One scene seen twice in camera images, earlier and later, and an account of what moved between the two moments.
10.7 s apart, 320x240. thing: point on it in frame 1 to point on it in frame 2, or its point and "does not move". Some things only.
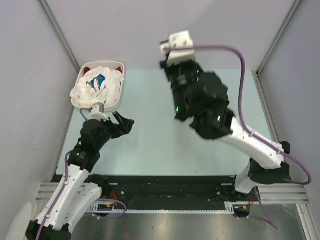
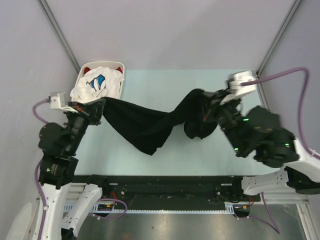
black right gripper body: (182, 75) to (229, 117)
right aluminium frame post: (291, 12) does not move
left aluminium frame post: (51, 18) does not move
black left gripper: (118, 131) to (92, 110)
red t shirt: (87, 68) does not move
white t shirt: (99, 85) does not move
